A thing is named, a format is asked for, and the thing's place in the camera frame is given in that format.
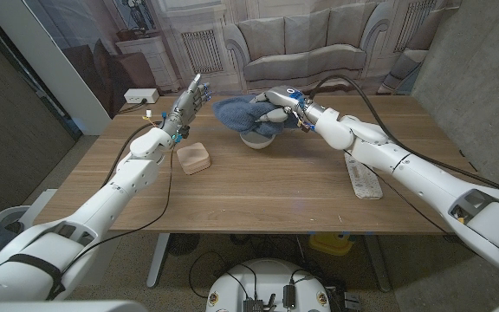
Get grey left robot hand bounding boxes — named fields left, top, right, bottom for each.
left=159, top=73, right=212, bottom=140

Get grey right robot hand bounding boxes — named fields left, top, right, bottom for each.
left=252, top=85, right=327, bottom=132

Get blue terry towel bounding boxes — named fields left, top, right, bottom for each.
left=211, top=94, right=315, bottom=139

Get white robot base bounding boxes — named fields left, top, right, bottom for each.
left=205, top=258, right=332, bottom=312

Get white ceramic bowl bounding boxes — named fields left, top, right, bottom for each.
left=239, top=131, right=276, bottom=151

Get white power strip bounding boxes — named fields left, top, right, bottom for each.
left=123, top=88, right=160, bottom=105

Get printed living room backdrop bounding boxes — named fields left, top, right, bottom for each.
left=23, top=0, right=463, bottom=118

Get black round floor fan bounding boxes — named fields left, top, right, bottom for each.
left=166, top=233, right=201, bottom=257

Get yellow floor object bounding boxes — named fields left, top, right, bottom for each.
left=308, top=233, right=357, bottom=257

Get white table leg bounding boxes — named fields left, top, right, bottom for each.
left=146, top=232, right=172, bottom=289

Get black power adapter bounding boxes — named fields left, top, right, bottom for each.
left=282, top=284, right=296, bottom=309

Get black electronics module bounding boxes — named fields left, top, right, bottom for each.
left=243, top=297, right=264, bottom=312

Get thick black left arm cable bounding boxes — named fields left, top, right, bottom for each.
left=100, top=121, right=166, bottom=187

